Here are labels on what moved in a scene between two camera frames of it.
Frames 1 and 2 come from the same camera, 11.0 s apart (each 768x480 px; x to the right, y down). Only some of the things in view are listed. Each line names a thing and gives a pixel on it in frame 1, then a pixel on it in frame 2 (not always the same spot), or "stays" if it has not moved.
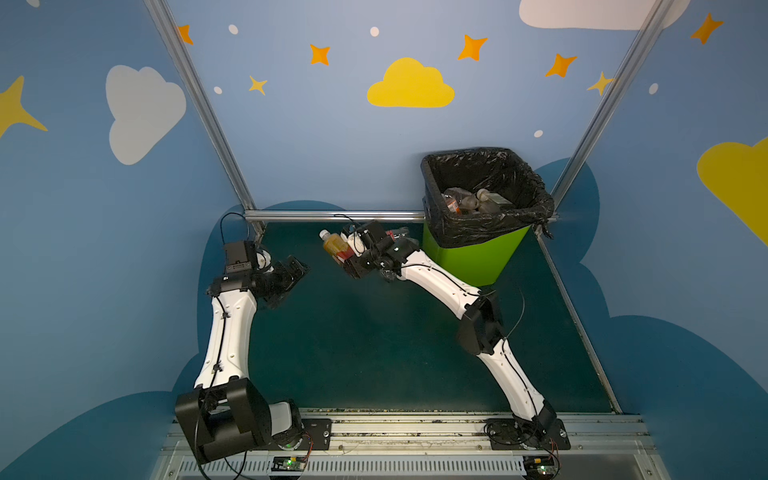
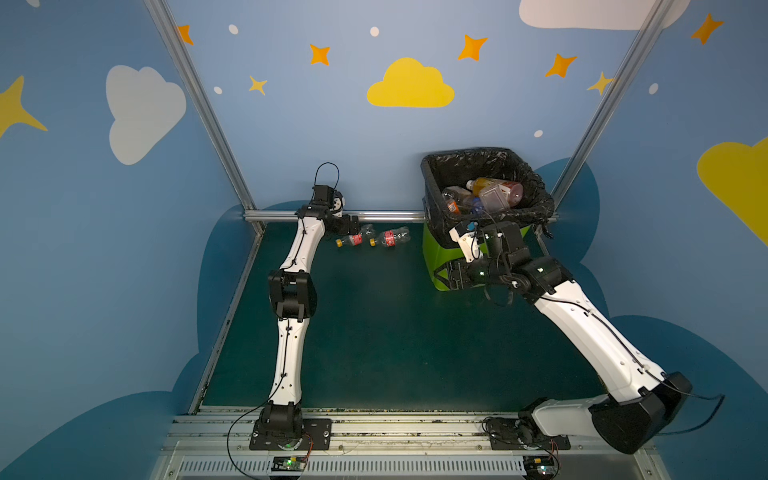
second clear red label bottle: [391, 234] stays
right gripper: [358, 252] -> [453, 276]
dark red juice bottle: [335, 245] -> [483, 184]
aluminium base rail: [448, 445] stays
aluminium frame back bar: [267, 216] stays
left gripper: [285, 276] -> [349, 223]
